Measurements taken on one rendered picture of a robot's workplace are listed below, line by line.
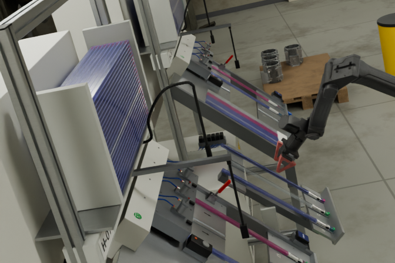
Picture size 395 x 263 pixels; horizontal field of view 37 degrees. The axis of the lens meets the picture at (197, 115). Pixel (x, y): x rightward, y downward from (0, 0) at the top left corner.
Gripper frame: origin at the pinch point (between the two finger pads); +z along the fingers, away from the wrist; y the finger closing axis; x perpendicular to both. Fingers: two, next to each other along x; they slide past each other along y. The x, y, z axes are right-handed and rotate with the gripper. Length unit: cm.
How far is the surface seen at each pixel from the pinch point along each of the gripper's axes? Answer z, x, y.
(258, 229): 16.5, 0.2, 24.0
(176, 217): 9, -36, 56
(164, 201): 9, -41, 51
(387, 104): 4, 140, -254
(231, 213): 16.1, -11.4, 23.7
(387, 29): -44, 115, -291
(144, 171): 0, -52, 56
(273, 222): 21.4, 12.0, 3.7
